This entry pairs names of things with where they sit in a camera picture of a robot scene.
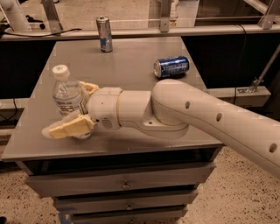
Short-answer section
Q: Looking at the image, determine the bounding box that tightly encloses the grey metal rail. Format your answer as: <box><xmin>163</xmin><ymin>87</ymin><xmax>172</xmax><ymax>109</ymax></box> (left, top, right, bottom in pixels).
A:
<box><xmin>0</xmin><ymin>24</ymin><xmax>280</xmax><ymax>41</ymax></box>

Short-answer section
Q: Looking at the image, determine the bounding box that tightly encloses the clear plastic water bottle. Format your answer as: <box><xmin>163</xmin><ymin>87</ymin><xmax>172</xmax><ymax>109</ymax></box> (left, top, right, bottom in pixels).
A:
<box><xmin>52</xmin><ymin>65</ymin><xmax>89</xmax><ymax>116</ymax></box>

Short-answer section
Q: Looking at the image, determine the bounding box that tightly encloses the bottom grey drawer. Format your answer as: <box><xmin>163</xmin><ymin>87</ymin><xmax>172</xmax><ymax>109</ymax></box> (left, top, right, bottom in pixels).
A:
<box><xmin>71</xmin><ymin>206</ymin><xmax>187</xmax><ymax>224</ymax></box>

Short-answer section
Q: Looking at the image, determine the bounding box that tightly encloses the black cable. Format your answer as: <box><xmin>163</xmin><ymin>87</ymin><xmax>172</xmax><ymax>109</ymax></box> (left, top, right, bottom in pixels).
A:
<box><xmin>3</xmin><ymin>27</ymin><xmax>82</xmax><ymax>39</ymax></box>

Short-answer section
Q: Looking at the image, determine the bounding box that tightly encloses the top grey drawer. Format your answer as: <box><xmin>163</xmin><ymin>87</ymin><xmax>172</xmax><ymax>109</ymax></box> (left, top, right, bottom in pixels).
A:
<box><xmin>26</xmin><ymin>163</ymin><xmax>215</xmax><ymax>197</ymax></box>

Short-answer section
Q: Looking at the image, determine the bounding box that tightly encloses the silver redbull can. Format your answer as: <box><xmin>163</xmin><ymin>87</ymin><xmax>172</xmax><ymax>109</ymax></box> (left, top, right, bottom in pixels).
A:
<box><xmin>96</xmin><ymin>17</ymin><xmax>113</xmax><ymax>53</ymax></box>

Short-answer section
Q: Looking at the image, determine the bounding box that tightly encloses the grey drawer cabinet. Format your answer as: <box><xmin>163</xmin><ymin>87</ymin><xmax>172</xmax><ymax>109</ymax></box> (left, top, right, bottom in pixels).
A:
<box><xmin>0</xmin><ymin>36</ymin><xmax>234</xmax><ymax>224</ymax></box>

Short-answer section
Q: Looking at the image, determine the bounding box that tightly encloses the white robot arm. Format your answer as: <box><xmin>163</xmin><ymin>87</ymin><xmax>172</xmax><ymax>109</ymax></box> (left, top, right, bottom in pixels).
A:
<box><xmin>42</xmin><ymin>80</ymin><xmax>280</xmax><ymax>178</ymax></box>

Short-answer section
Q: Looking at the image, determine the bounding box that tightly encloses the middle grey drawer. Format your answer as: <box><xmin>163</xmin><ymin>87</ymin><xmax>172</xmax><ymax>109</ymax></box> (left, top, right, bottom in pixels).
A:
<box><xmin>54</xmin><ymin>189</ymin><xmax>198</xmax><ymax>214</ymax></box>

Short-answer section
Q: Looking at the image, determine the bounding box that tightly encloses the blue pepsi can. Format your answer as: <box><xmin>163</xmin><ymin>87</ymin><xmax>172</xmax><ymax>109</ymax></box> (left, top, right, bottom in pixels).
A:
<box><xmin>154</xmin><ymin>56</ymin><xmax>190</xmax><ymax>79</ymax></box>

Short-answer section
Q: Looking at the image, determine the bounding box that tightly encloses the grey drawer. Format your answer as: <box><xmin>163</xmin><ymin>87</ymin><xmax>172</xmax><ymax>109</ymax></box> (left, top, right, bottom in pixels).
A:
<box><xmin>54</xmin><ymin>189</ymin><xmax>198</xmax><ymax>214</ymax></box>
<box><xmin>71</xmin><ymin>206</ymin><xmax>187</xmax><ymax>224</ymax></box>
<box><xmin>26</xmin><ymin>163</ymin><xmax>215</xmax><ymax>197</ymax></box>

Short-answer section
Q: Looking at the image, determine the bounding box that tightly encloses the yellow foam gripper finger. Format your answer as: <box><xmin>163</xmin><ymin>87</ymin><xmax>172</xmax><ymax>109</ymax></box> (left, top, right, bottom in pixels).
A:
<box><xmin>41</xmin><ymin>112</ymin><xmax>95</xmax><ymax>139</ymax></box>
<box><xmin>80</xmin><ymin>81</ymin><xmax>100</xmax><ymax>96</ymax></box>

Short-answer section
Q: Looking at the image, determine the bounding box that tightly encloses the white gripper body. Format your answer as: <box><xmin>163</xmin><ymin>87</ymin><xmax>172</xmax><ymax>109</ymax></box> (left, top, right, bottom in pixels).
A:
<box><xmin>87</xmin><ymin>87</ymin><xmax>122</xmax><ymax>130</ymax></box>

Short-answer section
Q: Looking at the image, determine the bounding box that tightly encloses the white pipe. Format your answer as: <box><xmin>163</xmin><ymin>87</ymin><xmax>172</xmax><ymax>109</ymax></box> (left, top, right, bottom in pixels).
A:
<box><xmin>0</xmin><ymin>0</ymin><xmax>32</xmax><ymax>32</ymax></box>

